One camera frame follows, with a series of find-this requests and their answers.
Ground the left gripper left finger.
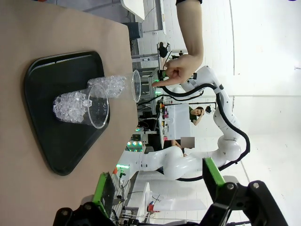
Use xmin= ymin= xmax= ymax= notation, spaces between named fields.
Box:
xmin=53 ymin=172 xmax=123 ymax=226

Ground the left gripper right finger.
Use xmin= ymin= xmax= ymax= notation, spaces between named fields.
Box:
xmin=188 ymin=157 xmax=289 ymax=226

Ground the clear plastic cup with ice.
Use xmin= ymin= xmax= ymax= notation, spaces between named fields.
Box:
xmin=87 ymin=69 xmax=142 ymax=103
xmin=53 ymin=83 xmax=111 ymax=129

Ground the person's right forearm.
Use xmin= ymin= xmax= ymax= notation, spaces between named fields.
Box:
xmin=176 ymin=2 xmax=204 ymax=57

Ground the person's right hand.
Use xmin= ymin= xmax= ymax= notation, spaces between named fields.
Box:
xmin=151 ymin=53 xmax=204 ymax=88

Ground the computer case with lit fans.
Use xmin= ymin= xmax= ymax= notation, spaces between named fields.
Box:
xmin=126 ymin=134 xmax=144 ymax=153

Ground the black plastic tray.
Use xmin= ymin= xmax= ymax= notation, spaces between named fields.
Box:
xmin=23 ymin=50 xmax=111 ymax=177

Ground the seated person with blurred face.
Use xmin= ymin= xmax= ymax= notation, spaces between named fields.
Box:
xmin=171 ymin=136 xmax=196 ymax=158

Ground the seated person in green shirt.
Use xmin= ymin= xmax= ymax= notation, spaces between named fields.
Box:
xmin=189 ymin=105 xmax=205 ymax=127

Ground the white board panel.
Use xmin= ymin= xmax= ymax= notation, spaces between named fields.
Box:
xmin=164 ymin=105 xmax=191 ymax=142

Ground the black box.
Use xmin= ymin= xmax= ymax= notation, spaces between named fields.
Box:
xmin=128 ymin=22 xmax=143 ymax=38

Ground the white desk top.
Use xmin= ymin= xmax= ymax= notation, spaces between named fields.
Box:
xmin=120 ymin=0 xmax=146 ymax=21

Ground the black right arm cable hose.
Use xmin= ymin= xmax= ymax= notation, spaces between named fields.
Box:
xmin=161 ymin=83 xmax=250 ymax=182

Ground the aluminium frame table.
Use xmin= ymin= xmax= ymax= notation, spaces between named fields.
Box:
xmin=131 ymin=53 xmax=165 ymax=113

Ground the black camera on stand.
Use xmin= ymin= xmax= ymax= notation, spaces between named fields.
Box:
xmin=157 ymin=41 xmax=170 ymax=57

